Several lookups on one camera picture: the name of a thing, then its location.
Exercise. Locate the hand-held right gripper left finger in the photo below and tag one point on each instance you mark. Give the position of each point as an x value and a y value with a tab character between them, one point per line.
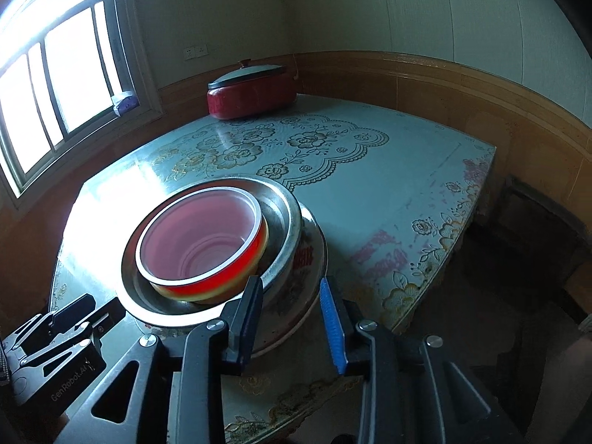
252	319

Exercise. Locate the window with metal frame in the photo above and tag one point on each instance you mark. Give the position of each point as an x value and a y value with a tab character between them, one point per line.
69	69

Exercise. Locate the stainless steel bowl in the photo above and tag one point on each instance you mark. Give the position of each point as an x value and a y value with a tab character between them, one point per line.
282	222

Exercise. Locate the yellow plastic bowl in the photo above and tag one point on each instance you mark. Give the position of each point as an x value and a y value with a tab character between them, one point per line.
203	299

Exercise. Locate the grey pot lid red knob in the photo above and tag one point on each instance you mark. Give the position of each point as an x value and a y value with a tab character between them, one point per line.
249	75

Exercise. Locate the white wall socket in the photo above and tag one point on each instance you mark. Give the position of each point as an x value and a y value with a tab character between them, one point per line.
202	51
190	52

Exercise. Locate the dark wooden chair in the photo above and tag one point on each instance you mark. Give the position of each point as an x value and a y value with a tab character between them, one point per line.
545	240

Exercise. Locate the white plate purple floral rim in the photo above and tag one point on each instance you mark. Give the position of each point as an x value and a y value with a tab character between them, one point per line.
296	338

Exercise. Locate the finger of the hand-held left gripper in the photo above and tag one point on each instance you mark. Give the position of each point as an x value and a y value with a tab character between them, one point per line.
74	310
97	321

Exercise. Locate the red electric pot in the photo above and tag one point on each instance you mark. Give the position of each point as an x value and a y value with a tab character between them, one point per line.
249	99

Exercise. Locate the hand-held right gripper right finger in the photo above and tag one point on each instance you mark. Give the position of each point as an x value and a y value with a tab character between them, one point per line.
330	323

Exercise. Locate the purple and white packet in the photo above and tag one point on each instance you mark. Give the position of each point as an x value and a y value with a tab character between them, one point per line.
125	104

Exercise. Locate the red plastic bowl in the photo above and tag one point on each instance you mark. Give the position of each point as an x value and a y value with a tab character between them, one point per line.
199	240

